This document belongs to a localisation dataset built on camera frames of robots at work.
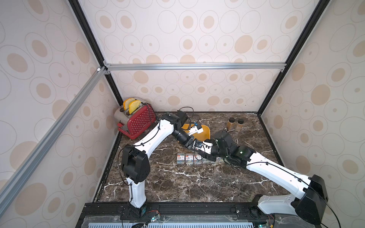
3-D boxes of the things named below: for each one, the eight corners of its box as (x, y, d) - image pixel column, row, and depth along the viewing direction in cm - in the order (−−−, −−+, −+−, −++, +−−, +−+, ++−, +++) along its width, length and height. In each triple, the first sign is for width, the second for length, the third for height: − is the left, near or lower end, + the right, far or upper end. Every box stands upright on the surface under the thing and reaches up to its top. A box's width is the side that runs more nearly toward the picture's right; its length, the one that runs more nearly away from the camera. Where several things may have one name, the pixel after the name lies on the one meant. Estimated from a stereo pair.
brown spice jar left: (227, 131, 110) (230, 123, 103) (225, 125, 114) (228, 117, 107) (233, 131, 110) (237, 123, 103) (231, 125, 114) (235, 117, 107)
